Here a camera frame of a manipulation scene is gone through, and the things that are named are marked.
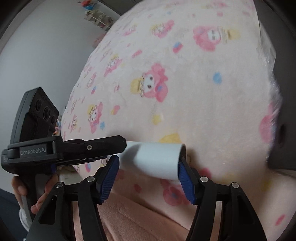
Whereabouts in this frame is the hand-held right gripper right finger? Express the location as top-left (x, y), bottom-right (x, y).
top-left (178, 156), bottom-right (269, 241)

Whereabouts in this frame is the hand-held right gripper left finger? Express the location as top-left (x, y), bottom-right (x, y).
top-left (26, 154), bottom-right (120, 241)

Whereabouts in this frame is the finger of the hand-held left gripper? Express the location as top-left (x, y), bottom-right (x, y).
top-left (61, 135), bottom-right (127, 161)
top-left (50, 154), bottom-right (109, 174)

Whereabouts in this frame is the white tube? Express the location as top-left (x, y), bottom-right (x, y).
top-left (118, 140), bottom-right (186, 181)

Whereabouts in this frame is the dark grey cardboard box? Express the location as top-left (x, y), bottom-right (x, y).
top-left (253, 0), bottom-right (296, 171)

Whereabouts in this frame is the person's left hand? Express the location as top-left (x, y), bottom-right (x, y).
top-left (11, 173), bottom-right (59, 215)

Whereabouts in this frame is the pink floor cushion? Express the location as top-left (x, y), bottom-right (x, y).
top-left (92, 32), bottom-right (107, 47)

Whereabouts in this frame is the white shelf rack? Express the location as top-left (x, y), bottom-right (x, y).
top-left (84, 9), bottom-right (114, 30)

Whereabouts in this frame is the colourful toy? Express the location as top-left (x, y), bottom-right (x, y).
top-left (80, 0), bottom-right (97, 11)

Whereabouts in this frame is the grey door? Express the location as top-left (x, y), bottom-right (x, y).
top-left (98, 0), bottom-right (140, 16)

